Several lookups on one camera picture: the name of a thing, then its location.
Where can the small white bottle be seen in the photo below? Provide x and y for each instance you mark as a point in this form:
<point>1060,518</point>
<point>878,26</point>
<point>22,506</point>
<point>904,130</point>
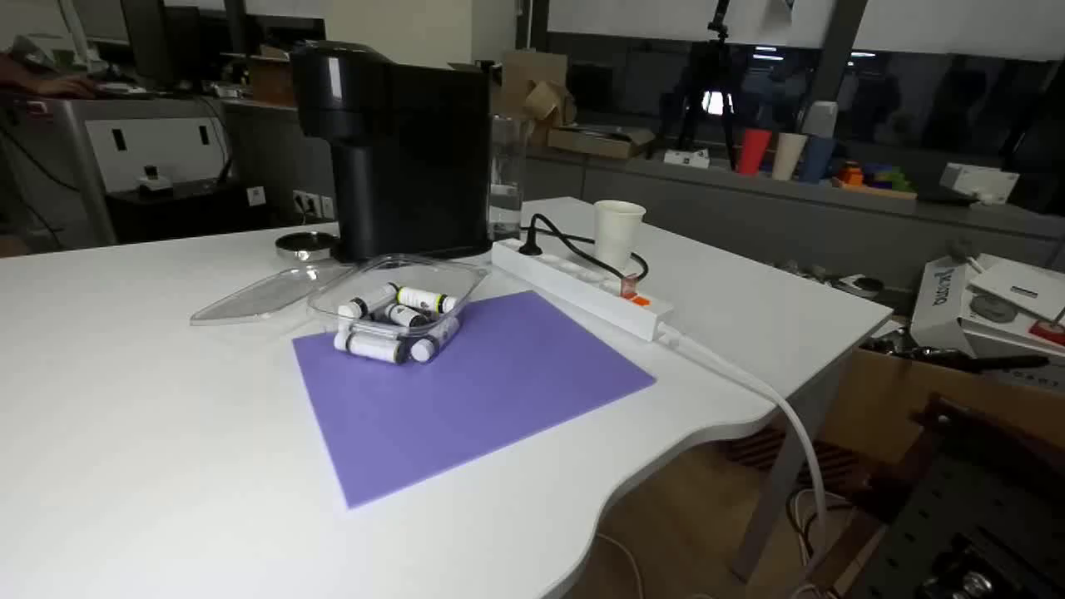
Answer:
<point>371,346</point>
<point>427,299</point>
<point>350,308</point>
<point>425,346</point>

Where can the small white bottle front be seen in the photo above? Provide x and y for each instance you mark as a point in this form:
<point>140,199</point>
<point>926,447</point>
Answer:
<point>371,346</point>

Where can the clear plastic tray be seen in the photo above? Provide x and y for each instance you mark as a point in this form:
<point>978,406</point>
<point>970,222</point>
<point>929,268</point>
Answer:
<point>397,308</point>

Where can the red cup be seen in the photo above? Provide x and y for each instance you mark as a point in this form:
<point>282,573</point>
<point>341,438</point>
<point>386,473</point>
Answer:
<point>754,152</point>

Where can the black tripod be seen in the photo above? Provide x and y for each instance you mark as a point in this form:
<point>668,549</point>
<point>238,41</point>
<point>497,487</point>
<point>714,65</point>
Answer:
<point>709,73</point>

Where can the white cabinet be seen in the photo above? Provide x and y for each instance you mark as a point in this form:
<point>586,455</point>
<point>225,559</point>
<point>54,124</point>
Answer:
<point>70,154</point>

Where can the black coffee machine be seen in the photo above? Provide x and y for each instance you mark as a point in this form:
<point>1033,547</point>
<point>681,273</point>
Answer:
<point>406,147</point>

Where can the blue cup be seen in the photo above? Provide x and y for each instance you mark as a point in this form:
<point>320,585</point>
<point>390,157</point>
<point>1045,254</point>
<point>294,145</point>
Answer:
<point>815,157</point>

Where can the white paper cup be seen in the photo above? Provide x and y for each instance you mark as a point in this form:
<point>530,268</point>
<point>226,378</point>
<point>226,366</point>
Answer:
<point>618,229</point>

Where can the white cardboard box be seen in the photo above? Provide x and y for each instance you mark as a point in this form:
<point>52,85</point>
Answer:
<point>990,308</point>

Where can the purple mat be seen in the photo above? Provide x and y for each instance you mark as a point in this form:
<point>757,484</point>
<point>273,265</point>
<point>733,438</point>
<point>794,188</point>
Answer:
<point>515,371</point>

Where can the white power strip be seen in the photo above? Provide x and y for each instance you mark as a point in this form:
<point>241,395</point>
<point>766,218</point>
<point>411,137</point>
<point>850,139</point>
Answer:
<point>582,286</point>

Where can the beige cup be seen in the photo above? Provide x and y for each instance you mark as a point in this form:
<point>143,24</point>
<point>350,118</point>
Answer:
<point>787,154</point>

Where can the clear water tank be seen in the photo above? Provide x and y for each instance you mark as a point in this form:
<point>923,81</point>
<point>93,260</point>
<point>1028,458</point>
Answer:
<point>507,174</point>

